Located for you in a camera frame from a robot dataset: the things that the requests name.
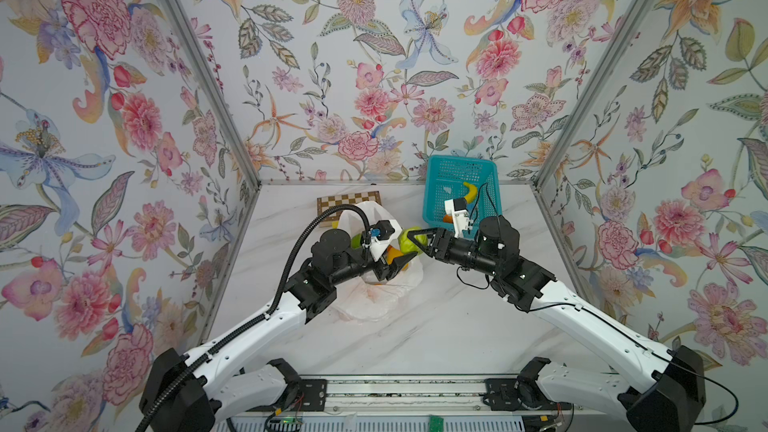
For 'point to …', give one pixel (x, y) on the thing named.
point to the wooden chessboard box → (327, 204)
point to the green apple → (407, 246)
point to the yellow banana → (472, 193)
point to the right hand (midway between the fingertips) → (411, 235)
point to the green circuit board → (436, 424)
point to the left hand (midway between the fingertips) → (409, 245)
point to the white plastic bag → (368, 297)
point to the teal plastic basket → (445, 179)
